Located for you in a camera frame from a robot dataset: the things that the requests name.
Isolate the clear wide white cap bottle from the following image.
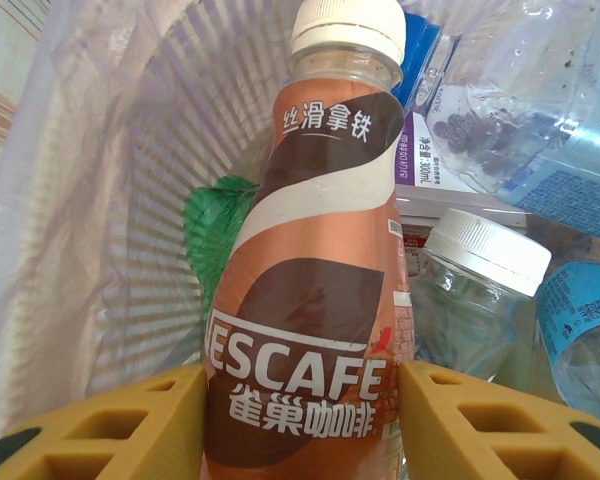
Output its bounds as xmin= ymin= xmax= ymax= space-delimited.
xmin=408 ymin=207 xmax=554 ymax=401

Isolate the beige ribbed plastic bin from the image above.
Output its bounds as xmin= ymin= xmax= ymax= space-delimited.
xmin=44 ymin=0 xmax=301 ymax=401

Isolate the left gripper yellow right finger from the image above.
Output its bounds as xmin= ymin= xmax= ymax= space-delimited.
xmin=398 ymin=360 xmax=600 ymax=480

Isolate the green plastic soda bottle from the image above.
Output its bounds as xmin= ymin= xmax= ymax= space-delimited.
xmin=181 ymin=174 xmax=262 ymax=321

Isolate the pink translucent bin liner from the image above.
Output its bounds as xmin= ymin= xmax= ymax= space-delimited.
xmin=0 ymin=0 xmax=306 ymax=426

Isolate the blue Pocari label bottle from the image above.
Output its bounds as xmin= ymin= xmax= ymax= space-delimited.
xmin=532 ymin=259 xmax=600 ymax=414

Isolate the clear bottle blue text label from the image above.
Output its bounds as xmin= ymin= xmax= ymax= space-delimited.
xmin=424 ymin=0 xmax=600 ymax=214

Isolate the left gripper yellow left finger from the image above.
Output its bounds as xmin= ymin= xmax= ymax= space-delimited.
xmin=0 ymin=363 xmax=212 ymax=480

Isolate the square bottle purple grape label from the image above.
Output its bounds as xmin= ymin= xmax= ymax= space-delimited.
xmin=392 ymin=12 xmax=536 ymax=236

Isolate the brown Nescafe coffee bottle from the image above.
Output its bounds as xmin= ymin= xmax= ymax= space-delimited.
xmin=199 ymin=0 xmax=417 ymax=480

